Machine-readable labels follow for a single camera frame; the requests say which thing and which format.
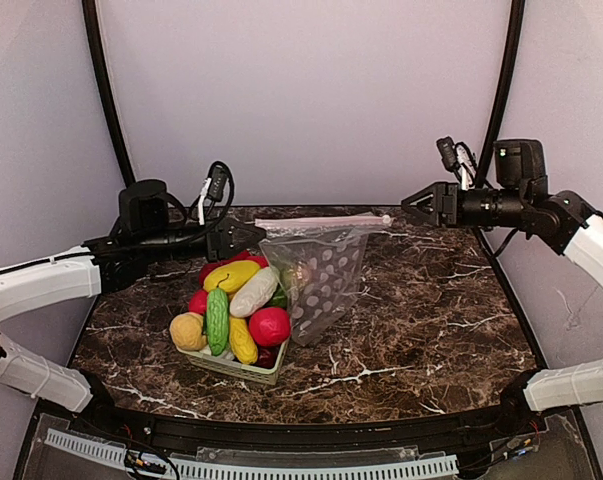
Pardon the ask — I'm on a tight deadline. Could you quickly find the yellow toy corn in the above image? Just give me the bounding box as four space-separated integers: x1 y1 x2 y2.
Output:
229 316 258 365

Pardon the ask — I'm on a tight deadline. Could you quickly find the white slotted cable duct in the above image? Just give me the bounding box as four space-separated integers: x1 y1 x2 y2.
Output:
44 429 460 479

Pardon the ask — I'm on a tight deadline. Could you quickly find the dark red toy fruit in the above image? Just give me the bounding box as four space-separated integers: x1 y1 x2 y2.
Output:
255 346 279 369

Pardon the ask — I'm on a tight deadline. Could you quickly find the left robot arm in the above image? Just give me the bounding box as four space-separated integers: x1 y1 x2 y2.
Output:
0 217 266 413

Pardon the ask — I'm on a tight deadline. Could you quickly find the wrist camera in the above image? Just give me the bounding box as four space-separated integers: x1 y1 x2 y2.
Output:
188 160 235 226
436 136 478 190

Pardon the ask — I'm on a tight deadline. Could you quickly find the white toy bitter gourd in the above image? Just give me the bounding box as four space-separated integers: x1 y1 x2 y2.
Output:
229 267 279 318

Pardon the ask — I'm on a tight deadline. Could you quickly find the clear dotted zip bag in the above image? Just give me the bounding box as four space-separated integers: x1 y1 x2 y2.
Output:
255 212 394 346

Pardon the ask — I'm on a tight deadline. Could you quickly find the black front rail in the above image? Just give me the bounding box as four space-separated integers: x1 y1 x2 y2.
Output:
71 407 533 452

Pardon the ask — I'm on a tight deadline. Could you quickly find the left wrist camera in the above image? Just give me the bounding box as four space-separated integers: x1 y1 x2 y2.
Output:
188 160 235 226

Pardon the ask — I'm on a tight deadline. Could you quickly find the white toy garlic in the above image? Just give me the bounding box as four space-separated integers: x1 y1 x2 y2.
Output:
200 345 235 361

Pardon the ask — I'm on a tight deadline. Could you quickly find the red toy apple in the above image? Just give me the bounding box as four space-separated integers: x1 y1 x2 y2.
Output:
248 307 291 347

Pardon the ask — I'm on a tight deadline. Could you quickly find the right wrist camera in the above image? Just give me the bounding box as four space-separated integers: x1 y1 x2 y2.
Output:
436 136 478 190

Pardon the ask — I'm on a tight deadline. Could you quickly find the orange green toy mango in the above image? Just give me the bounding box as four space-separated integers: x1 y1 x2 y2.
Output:
281 262 312 295

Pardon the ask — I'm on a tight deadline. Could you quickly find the red toy tomato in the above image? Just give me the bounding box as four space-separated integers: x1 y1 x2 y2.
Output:
188 289 208 315

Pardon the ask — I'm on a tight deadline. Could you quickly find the tan toy potato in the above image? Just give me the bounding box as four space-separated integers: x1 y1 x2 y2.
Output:
169 312 208 351

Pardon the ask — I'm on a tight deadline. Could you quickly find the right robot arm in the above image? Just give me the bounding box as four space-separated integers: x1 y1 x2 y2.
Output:
401 182 603 412

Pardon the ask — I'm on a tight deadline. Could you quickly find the yellow toy mango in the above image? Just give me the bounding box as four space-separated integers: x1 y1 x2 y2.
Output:
203 260 261 294

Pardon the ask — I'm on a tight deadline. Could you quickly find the pale green plastic basket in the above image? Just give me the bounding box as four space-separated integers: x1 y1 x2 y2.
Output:
175 294 303 386

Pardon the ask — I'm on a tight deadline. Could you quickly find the green toy bitter gourd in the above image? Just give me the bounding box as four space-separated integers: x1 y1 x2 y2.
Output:
206 288 229 356

